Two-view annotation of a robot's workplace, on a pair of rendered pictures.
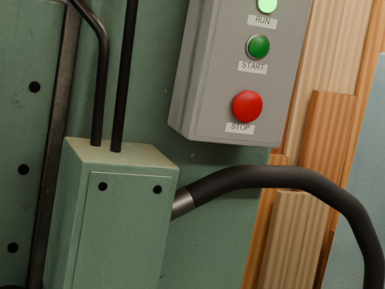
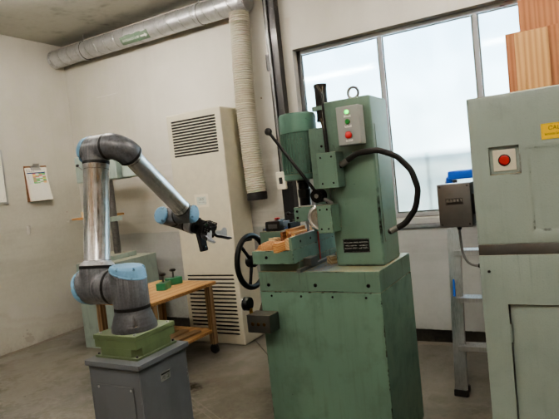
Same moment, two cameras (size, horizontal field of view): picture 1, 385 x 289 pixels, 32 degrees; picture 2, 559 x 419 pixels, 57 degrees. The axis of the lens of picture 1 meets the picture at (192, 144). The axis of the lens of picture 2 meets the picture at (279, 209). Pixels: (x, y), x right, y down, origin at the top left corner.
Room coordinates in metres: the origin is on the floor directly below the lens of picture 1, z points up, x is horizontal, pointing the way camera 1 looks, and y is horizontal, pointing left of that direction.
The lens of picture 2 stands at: (-0.88, -1.61, 1.20)
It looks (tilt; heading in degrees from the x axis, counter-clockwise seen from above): 3 degrees down; 55
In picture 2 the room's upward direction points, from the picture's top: 6 degrees counter-clockwise
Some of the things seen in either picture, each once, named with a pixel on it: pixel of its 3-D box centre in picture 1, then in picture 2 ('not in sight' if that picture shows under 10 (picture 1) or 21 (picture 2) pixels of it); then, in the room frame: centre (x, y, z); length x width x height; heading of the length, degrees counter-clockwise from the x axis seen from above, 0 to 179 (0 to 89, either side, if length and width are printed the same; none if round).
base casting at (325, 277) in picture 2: not in sight; (336, 271); (0.69, 0.21, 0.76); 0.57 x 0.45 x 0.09; 115
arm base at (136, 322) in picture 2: not in sight; (133, 316); (-0.17, 0.54, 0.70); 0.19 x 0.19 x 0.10
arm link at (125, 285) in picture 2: not in sight; (127, 284); (-0.18, 0.55, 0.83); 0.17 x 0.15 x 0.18; 121
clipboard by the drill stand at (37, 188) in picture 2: not in sight; (38, 182); (0.06, 3.39, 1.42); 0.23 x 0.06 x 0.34; 26
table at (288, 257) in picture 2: not in sight; (294, 246); (0.63, 0.44, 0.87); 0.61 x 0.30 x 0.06; 25
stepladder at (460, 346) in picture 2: not in sight; (472, 280); (1.45, 0.02, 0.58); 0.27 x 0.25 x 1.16; 28
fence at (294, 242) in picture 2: not in sight; (319, 234); (0.69, 0.31, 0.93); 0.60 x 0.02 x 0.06; 25
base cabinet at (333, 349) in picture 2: not in sight; (343, 355); (0.69, 0.21, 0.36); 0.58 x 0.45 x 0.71; 115
